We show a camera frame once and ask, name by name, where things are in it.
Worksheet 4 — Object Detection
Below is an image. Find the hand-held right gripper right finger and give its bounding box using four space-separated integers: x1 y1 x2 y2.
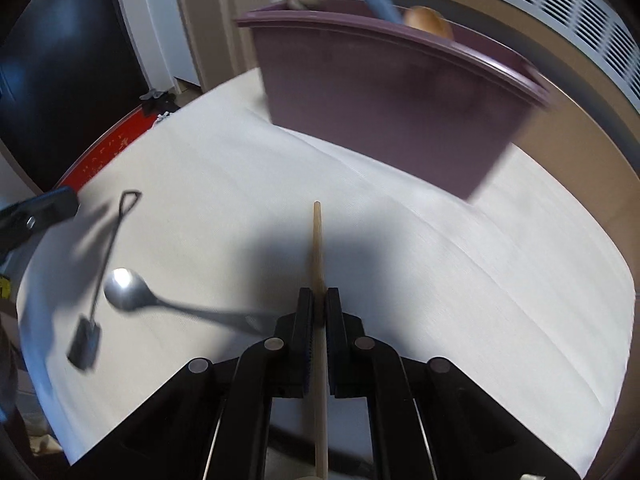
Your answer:
325 287 587 480

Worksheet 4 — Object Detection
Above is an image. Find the black door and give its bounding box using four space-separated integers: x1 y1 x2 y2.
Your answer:
0 0 152 194

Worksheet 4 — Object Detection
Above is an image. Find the long grey vent grille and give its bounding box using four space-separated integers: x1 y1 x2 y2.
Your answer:
449 0 640 107

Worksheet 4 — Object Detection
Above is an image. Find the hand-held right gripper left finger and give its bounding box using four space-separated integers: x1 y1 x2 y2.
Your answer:
65 287 317 480

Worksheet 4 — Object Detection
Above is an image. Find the purple plastic utensil holder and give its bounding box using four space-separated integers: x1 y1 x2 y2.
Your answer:
234 0 552 204

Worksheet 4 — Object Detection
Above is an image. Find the pair of black shoes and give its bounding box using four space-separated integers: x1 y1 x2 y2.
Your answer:
139 88 179 112

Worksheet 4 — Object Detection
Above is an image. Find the black shovel-shaped spoon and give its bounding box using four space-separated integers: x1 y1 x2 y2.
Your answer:
66 190 143 372

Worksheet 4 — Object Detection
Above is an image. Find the long-handled metal spoon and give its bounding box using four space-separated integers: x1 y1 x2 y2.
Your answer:
103 267 281 337

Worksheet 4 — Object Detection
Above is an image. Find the white tablecloth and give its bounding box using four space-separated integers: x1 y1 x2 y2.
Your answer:
15 67 637 477

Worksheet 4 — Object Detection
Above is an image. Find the wooden chopstick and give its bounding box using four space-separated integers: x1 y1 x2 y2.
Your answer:
312 201 329 480

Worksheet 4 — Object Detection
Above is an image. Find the red door mat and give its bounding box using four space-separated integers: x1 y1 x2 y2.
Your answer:
52 105 162 194

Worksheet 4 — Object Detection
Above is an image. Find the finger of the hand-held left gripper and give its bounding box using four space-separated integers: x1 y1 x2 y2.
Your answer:
0 186 81 257

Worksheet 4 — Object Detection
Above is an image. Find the white built-in cabinet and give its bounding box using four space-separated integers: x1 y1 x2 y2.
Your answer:
112 0 202 92

